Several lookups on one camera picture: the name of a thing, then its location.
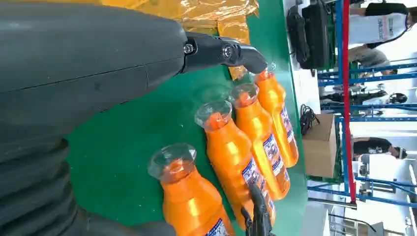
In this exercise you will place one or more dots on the brown cardboard box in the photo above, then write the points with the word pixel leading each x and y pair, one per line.
pixel 321 150

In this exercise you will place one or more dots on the white table with case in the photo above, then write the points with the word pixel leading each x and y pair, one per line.
pixel 304 88

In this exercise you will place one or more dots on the person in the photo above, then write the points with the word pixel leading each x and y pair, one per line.
pixel 374 29
pixel 371 146
pixel 358 97

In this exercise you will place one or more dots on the orange drink bottle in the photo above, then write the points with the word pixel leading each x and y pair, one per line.
pixel 257 130
pixel 192 202
pixel 228 153
pixel 277 104

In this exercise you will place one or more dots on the red pole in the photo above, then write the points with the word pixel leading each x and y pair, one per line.
pixel 346 65

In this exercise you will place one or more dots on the black handheld controller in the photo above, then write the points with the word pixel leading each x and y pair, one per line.
pixel 298 35

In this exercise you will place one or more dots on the blue metal rack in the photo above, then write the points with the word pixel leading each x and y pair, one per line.
pixel 338 32

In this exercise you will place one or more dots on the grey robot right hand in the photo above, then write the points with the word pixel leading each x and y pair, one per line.
pixel 259 218

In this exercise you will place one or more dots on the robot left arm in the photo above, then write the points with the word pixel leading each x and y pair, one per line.
pixel 32 189

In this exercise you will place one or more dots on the yellow sheet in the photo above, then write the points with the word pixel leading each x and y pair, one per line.
pixel 202 13

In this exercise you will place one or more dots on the green table mat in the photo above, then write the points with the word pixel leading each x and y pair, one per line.
pixel 130 146

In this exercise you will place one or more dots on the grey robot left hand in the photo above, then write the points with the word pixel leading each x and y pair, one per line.
pixel 81 49

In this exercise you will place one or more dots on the black carrying case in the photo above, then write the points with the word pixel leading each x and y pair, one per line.
pixel 316 32

